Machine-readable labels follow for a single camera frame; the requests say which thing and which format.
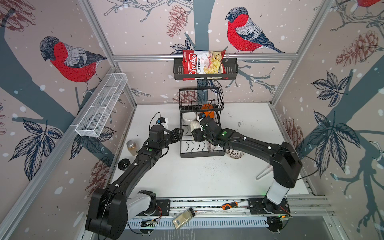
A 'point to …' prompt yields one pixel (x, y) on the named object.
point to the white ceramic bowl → (188, 117)
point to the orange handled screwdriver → (227, 206)
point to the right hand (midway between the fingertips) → (193, 134)
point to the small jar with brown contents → (132, 147)
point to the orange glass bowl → (210, 114)
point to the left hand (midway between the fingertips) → (179, 131)
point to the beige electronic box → (183, 218)
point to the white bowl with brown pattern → (234, 153)
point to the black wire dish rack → (196, 103)
